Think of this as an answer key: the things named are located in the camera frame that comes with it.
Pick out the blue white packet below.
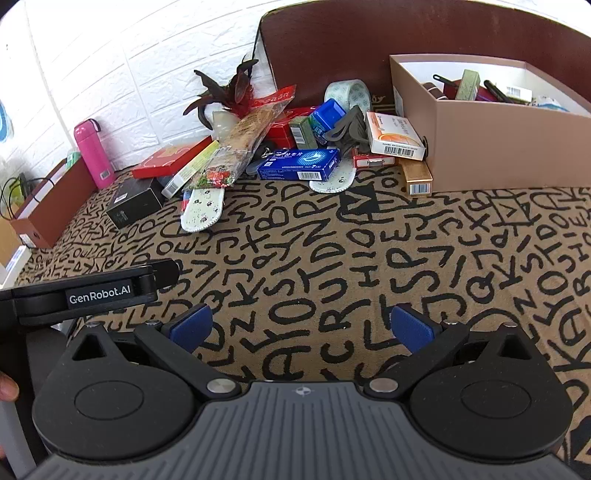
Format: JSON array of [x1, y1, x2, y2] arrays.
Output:
[[534, 95, 572, 112]]

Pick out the white orange medicine box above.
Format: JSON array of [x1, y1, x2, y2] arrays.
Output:
[[366, 112, 427, 161]]

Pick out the black cables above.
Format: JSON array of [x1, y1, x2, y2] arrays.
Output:
[[0, 172, 38, 219]]

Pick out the gold long box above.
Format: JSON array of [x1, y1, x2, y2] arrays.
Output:
[[399, 157, 434, 198]]

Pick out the small blue box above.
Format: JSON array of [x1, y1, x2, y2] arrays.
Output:
[[308, 99, 347, 142]]

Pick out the letter printed blanket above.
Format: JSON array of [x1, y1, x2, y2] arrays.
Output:
[[14, 164, 591, 480]]

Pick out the person's left hand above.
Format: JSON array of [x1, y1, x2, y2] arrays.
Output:
[[0, 373, 20, 402]]

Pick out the yellow green long box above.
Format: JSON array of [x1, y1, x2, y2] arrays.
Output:
[[161, 140, 221, 199]]

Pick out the tan cardboard box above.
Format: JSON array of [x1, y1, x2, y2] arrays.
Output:
[[389, 54, 591, 193]]

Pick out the small green box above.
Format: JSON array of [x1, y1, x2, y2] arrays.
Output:
[[289, 116, 319, 150]]

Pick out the dark red artificial plant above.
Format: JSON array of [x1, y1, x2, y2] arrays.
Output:
[[183, 52, 260, 131]]

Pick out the blue medicine box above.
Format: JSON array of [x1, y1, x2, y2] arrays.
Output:
[[256, 148, 342, 182]]

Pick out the small red white box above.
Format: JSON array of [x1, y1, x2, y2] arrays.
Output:
[[351, 148, 398, 169]]

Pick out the brown headboard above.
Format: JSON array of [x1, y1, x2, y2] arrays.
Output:
[[259, 0, 591, 121]]

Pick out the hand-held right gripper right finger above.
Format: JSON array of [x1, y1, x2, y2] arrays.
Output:
[[365, 305, 536, 400]]

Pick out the clear tape roll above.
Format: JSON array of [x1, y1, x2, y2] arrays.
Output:
[[324, 79, 372, 114]]

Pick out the black box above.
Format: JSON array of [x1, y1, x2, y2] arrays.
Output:
[[105, 177, 166, 230]]

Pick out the pink bottle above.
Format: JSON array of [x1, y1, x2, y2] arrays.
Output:
[[74, 119, 116, 189]]

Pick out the flat red box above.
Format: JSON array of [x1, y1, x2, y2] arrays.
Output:
[[131, 137, 214, 180]]

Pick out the white floral insole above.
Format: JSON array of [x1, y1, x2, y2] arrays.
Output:
[[180, 186, 226, 233], [309, 163, 356, 195]]

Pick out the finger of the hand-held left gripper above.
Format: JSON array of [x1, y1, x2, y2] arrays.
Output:
[[150, 259, 179, 292]]

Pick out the white vase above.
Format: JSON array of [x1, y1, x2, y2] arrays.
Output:
[[211, 110, 242, 140]]

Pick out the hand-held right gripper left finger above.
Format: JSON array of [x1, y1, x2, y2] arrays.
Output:
[[62, 304, 242, 401]]

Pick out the green stick box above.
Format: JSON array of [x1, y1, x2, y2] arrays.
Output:
[[457, 69, 481, 102]]

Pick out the long brown snack packet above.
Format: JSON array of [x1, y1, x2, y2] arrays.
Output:
[[184, 86, 296, 191]]

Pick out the black pen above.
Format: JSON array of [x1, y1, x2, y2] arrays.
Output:
[[483, 80, 516, 104]]

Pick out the dark grey cloth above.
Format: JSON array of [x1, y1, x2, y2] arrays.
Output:
[[324, 106, 371, 156]]

